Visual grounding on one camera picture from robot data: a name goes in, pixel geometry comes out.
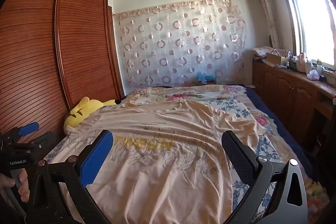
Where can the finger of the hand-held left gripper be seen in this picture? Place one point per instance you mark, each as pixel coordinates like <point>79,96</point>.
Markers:
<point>39,145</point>
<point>29,128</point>

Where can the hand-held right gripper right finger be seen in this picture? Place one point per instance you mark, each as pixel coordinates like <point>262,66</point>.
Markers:
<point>237,158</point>

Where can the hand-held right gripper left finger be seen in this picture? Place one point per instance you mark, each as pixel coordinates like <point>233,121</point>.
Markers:
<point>96,158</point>

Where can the beige T-shirt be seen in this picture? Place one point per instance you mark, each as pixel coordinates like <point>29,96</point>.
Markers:
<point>162,174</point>

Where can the person's left hand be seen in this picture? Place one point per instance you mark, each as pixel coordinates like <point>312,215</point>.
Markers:
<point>24,187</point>

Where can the yellow plush toy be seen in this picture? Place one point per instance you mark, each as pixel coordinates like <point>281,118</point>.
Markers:
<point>78,113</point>

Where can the navy bed sheet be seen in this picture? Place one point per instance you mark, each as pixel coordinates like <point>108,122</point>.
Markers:
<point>283,129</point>

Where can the wooden window cabinet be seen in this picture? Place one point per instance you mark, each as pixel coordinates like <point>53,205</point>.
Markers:
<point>283,92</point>

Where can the pink floral blanket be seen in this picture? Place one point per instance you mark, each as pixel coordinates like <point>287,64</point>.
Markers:
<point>183,92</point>

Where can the blue fuzzy cloth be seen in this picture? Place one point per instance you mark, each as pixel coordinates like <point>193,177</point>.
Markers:
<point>206,78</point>

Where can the wooden slatted wardrobe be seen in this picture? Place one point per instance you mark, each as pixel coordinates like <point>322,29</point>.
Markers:
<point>78,43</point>

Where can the cardboard box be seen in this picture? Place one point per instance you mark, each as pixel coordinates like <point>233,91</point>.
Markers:
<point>275,59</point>

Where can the folded floral cloth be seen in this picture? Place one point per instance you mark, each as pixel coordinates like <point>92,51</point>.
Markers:
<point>262,51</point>

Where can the purple plastic bag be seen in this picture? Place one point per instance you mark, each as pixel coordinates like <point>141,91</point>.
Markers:
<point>313,75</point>

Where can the pink bottle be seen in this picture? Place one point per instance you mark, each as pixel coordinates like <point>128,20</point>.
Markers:
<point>302,64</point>

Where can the green-capped bottle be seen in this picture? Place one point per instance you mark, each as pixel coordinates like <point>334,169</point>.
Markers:
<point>319,66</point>

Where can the circle-patterned sheer curtain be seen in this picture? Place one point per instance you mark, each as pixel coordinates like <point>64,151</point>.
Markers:
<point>170,43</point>

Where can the beige window curtain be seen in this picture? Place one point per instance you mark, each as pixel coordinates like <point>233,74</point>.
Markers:
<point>265,3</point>

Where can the window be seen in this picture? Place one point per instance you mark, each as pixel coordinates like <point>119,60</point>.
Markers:
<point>315,16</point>

